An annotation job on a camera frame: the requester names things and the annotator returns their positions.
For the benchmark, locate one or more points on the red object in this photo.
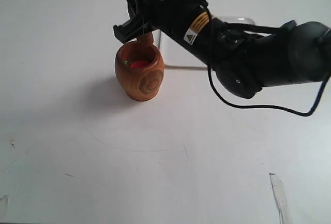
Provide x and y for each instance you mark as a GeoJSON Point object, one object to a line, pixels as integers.
{"type": "Point", "coordinates": [139, 64]}

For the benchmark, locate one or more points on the white rectangular tray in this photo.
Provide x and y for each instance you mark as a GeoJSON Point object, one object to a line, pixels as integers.
{"type": "Point", "coordinates": [176, 57]}

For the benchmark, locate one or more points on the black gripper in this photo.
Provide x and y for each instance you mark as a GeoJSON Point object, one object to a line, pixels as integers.
{"type": "Point", "coordinates": [189, 24]}

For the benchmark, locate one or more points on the clear tape strip right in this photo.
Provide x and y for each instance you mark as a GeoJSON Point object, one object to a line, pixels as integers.
{"type": "Point", "coordinates": [280, 199]}

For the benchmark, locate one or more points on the brown wooden pestle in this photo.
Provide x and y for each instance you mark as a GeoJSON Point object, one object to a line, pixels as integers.
{"type": "Point", "coordinates": [146, 38]}

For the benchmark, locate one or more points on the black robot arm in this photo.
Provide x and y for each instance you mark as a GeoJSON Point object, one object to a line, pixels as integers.
{"type": "Point", "coordinates": [246, 58]}

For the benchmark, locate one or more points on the wooden mortar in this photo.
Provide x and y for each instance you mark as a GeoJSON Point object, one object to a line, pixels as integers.
{"type": "Point", "coordinates": [140, 84]}

